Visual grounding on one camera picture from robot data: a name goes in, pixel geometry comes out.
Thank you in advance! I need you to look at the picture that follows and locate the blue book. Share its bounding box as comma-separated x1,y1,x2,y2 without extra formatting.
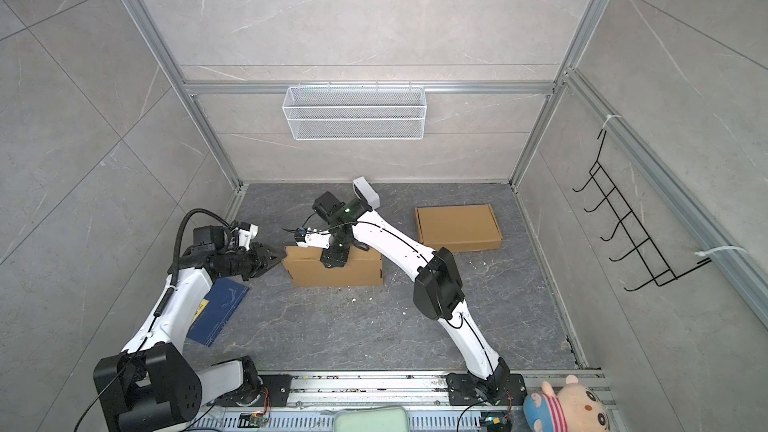
186,278,250,347

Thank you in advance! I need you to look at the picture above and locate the white wire mesh basket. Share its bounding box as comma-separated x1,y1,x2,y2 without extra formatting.
282,85,428,141

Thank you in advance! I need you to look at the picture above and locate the black wire hook rack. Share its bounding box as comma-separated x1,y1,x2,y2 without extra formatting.
572,130,712,293

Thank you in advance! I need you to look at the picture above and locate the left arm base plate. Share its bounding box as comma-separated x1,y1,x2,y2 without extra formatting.
235,374,292,408

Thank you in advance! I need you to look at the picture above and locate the white digital clock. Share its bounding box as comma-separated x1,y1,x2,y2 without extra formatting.
352,176,380,210

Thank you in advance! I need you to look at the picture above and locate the pale green box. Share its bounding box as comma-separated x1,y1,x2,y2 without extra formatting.
333,407,411,432

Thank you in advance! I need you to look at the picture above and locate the aluminium rail base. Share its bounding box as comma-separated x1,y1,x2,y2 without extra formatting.
113,368,628,432

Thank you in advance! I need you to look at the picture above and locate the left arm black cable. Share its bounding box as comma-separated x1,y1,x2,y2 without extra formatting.
73,208,235,432

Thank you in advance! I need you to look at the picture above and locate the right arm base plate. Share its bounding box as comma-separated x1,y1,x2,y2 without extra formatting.
445,373,528,407

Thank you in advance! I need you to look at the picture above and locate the pink plush pig toy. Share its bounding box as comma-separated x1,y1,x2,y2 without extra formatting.
523,375,611,432

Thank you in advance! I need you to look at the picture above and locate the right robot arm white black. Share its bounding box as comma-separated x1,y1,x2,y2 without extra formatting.
291,184,510,404

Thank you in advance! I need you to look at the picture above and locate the cardboard sheet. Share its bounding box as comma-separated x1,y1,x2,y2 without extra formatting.
282,246,384,288

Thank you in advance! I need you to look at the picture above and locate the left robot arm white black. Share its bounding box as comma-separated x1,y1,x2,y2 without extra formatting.
93,222,282,431

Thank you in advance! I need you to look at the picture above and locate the cardboard box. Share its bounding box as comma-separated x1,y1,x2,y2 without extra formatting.
415,204,503,253

